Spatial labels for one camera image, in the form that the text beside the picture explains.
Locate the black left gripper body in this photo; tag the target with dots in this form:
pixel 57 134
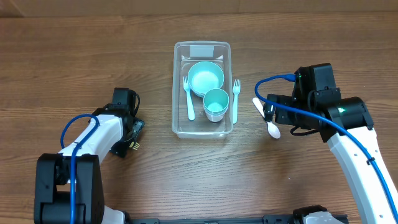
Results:
pixel 123 145

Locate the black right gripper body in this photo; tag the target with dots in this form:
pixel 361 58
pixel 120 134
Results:
pixel 291 117

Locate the pink plastic spoon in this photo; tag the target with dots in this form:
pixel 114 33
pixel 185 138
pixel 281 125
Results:
pixel 272 128

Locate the yellow plastic fork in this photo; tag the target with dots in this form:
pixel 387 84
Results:
pixel 134 145

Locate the green plastic fork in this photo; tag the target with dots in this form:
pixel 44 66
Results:
pixel 236 92

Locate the green plastic cup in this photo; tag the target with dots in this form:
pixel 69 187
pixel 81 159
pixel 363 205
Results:
pixel 216 101

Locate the light blue plastic fork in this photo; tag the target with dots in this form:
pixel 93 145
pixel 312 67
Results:
pixel 190 109

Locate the green plastic bowl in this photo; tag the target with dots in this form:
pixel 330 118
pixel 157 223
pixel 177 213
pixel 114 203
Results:
pixel 205 76

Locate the pink plastic cup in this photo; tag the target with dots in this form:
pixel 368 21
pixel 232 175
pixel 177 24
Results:
pixel 214 118

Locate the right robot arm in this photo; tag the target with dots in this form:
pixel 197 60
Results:
pixel 345 124

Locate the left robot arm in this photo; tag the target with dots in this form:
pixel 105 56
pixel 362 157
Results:
pixel 68 184

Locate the clear plastic container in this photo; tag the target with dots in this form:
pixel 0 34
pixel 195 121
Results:
pixel 186 54

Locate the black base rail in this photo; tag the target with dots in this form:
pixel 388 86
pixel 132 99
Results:
pixel 311 214

